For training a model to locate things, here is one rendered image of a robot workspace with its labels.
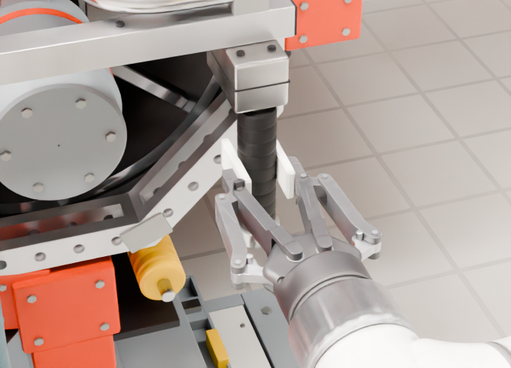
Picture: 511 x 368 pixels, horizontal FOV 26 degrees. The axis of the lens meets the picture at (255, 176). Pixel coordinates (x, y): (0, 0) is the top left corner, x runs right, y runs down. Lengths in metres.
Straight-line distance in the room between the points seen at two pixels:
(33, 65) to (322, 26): 0.40
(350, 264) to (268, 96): 0.18
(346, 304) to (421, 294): 1.30
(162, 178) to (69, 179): 0.28
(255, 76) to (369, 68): 1.82
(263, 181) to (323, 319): 0.23
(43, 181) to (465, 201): 1.43
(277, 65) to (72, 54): 0.17
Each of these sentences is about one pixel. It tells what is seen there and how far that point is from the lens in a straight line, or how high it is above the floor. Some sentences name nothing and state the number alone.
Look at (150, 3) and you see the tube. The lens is 0.92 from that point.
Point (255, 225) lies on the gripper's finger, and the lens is 0.94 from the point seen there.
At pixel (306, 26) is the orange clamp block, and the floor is 0.84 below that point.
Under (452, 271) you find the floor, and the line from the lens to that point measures 2.18.
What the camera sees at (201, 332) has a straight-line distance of 1.82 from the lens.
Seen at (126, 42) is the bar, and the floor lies 0.97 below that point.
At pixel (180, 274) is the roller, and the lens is 1.37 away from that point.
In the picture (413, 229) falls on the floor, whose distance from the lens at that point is 2.26.
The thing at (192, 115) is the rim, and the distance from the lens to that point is 1.33.
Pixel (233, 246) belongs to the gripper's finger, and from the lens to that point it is 0.91.
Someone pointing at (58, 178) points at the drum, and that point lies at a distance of 1.04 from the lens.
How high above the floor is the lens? 1.44
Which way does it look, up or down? 37 degrees down
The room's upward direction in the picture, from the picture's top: straight up
